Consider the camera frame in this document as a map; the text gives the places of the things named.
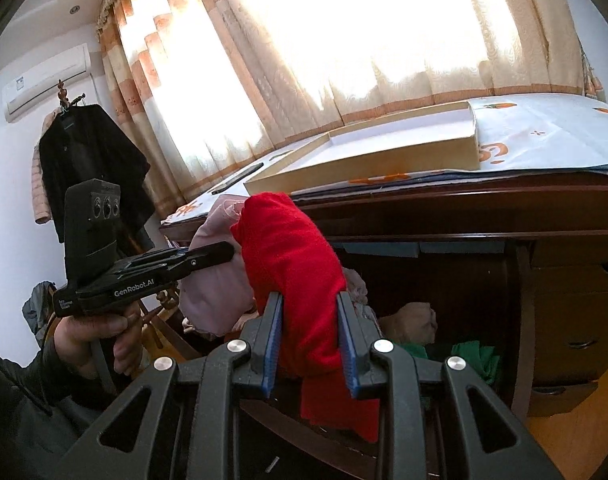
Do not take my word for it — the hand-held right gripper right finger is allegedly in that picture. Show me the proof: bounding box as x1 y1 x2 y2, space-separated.
335 291 565 480

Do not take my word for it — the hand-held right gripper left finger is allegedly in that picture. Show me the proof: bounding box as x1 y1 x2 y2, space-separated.
49 292 285 480

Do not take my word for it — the pink underwear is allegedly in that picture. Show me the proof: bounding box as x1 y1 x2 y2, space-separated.
178 195 265 338

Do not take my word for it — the beige underwear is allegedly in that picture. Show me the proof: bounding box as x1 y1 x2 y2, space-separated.
379 302 437 346

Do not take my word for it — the red underwear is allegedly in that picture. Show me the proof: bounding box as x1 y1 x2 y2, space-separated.
230 191 382 443

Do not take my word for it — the green underwear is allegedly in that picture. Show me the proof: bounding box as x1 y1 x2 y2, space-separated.
399 340 502 386

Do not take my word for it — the cardboard box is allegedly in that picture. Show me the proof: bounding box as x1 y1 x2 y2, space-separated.
243 100 481 196

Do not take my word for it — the person's left forearm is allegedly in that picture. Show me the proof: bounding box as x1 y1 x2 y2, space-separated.
0 342 116 480

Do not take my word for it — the desk side drawer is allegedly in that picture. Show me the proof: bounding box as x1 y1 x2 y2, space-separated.
534 287 608 386
531 240 608 281

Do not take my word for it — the person's left hand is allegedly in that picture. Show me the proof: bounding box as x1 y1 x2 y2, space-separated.
54 305 147 376

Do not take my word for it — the pink padded jacket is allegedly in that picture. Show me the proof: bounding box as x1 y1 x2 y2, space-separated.
31 110 60 226

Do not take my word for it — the black coat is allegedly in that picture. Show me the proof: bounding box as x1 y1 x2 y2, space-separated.
38 105 152 246

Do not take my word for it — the black smartphone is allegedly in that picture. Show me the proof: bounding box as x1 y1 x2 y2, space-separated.
211 162 265 196

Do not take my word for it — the wooden chair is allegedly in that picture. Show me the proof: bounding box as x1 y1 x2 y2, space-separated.
134 280 205 361

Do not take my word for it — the grey jacket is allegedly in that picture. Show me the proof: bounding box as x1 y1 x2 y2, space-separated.
21 281 60 348

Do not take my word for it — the wooden coat rack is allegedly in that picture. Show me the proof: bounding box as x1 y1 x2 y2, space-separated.
55 79 87 111

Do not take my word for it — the cream and orange curtain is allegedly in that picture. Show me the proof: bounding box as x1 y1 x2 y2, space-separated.
95 0 607 221

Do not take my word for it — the white air conditioner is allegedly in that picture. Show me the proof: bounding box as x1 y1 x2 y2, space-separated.
1 42 92 123

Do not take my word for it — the curtain tassel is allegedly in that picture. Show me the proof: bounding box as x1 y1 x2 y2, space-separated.
581 50 607 103

